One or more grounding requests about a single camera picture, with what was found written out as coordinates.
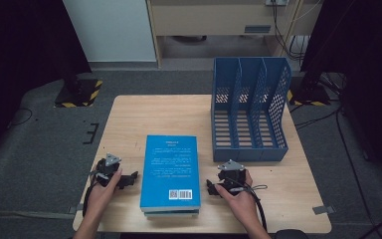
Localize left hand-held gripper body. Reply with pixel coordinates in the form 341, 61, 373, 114
91, 152, 124, 189

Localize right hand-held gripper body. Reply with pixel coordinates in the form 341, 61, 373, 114
217, 159, 248, 195

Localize blue plastic file rack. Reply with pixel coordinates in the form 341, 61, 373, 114
210, 56, 292, 163

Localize bright blue book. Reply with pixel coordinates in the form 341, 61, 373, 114
139, 133, 202, 213

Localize dark blue illustrated book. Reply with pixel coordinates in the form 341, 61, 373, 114
143, 208, 201, 220

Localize person's right hand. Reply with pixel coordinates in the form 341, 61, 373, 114
213, 169, 259, 222

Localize person's left hand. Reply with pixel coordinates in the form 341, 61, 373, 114
85, 166, 124, 218

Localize black floor tape mark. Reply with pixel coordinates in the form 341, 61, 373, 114
82, 122, 99, 145

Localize grey tape strip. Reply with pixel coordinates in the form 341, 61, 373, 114
311, 205, 336, 215
67, 203, 85, 214

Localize black round stool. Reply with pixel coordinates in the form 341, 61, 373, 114
274, 228, 310, 239

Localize white cabinet panel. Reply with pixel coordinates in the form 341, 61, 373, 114
62, 0, 157, 63

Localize grey desk label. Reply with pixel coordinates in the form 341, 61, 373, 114
244, 24, 273, 35

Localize beige wooden desk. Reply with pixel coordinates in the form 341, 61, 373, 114
145, 0, 322, 69

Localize dark curtain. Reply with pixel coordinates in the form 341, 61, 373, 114
299, 0, 382, 187

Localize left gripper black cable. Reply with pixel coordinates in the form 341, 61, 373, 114
81, 170, 100, 218

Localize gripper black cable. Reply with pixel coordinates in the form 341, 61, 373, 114
228, 177, 269, 232
81, 170, 100, 218

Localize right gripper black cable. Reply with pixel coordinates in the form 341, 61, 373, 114
228, 177, 269, 232

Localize black floor cable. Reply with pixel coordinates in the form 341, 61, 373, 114
8, 108, 34, 128
292, 108, 379, 239

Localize hanging black cables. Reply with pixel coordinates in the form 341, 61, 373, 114
271, 0, 309, 63

